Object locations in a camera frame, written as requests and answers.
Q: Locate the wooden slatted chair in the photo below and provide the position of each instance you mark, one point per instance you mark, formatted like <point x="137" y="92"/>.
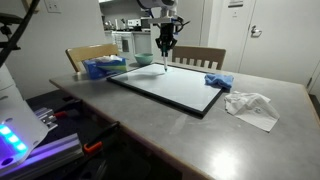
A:
<point x="212" y="55"/>

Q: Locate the door lever handle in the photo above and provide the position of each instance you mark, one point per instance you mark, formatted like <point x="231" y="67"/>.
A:
<point x="255" y="32"/>

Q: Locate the green white marker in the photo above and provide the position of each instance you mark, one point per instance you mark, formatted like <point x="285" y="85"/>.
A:
<point x="165" y="60"/>

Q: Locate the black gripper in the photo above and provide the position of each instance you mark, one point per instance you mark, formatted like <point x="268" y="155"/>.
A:
<point x="166" y="35"/>

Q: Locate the blue tissue box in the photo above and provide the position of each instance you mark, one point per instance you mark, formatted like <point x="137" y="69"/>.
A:
<point x="104" y="66"/>

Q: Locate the blue cloth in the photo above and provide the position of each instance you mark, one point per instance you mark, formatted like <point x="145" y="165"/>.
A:
<point x="223" y="81"/>

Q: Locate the aluminium rail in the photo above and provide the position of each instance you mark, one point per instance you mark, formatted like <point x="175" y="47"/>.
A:
<point x="46" y="158"/>

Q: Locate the orange black clamp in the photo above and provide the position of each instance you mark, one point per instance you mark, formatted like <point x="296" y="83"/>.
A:
<point x="96" y="143"/>

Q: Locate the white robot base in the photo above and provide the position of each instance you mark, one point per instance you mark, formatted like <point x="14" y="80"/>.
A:
<point x="20" y="129"/>

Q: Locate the red handled clamp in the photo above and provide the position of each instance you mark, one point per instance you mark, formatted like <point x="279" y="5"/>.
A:
<point x="61" y="112"/>

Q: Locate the black framed whiteboard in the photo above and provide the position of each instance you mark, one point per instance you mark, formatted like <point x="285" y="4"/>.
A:
<point x="178" y="87"/>

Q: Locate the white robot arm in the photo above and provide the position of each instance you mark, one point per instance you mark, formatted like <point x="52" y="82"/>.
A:
<point x="168" y="8"/>

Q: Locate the wooden chair left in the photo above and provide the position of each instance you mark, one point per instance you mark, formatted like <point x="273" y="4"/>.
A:
<point x="79" y="54"/>

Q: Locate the teal green bowl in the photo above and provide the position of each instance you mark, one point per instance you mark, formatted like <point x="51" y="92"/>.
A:
<point x="144" y="58"/>

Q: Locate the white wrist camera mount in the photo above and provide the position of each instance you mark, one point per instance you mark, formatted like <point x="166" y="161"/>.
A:
<point x="166" y="20"/>

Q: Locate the crumpled white paper towel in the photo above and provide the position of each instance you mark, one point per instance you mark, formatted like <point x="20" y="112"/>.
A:
<point x="252" y="108"/>

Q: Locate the kitchen counter cabinets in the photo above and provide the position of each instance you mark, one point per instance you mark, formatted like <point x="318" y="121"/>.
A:
<point x="129" y="43"/>

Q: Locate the camera on stand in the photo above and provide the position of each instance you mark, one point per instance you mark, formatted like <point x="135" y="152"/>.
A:
<point x="6" y="20"/>

